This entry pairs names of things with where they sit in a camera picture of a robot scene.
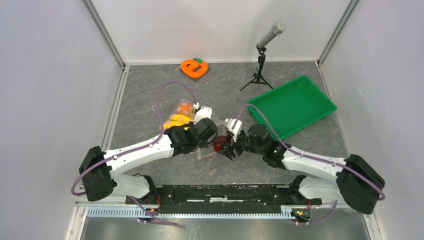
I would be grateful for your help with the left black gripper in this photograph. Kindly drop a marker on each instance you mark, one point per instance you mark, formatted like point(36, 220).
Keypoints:
point(204, 144)

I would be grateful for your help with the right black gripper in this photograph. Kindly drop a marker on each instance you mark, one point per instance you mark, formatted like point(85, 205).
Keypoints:
point(229, 151)

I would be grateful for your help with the dark red fake fruit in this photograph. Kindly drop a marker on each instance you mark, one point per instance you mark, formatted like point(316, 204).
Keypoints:
point(219, 145)

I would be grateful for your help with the clear zip top bag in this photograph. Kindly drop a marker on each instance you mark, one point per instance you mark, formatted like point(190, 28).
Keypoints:
point(181, 136)

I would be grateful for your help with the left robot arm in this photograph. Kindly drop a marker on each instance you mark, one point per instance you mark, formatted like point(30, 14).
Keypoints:
point(102, 173)

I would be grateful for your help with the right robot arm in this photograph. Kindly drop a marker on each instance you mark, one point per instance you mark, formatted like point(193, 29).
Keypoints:
point(351, 180)

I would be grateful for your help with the yellow fake banana bunch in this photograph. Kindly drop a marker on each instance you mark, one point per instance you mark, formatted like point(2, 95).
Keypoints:
point(176, 120)

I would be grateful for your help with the orange fake fruit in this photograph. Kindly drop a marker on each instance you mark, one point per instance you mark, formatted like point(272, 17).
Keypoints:
point(185, 108)

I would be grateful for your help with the black microphone tripod stand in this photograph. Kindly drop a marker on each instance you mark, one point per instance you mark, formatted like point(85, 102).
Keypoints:
point(258, 77)

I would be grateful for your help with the green plastic tray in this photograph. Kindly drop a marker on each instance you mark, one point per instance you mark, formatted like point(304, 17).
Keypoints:
point(293, 106)

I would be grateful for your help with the grey microphone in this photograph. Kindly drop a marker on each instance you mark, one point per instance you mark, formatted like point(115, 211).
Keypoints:
point(277, 29)

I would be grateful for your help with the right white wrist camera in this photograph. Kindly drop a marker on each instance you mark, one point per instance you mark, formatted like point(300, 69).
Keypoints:
point(233, 128)

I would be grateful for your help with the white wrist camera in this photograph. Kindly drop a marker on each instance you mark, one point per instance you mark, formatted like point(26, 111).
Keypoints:
point(233, 128)
point(204, 112)

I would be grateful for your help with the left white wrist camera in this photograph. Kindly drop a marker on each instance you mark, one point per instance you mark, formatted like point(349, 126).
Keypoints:
point(204, 112)

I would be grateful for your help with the white cable chain strip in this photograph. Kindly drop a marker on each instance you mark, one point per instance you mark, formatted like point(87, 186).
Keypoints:
point(137, 212)

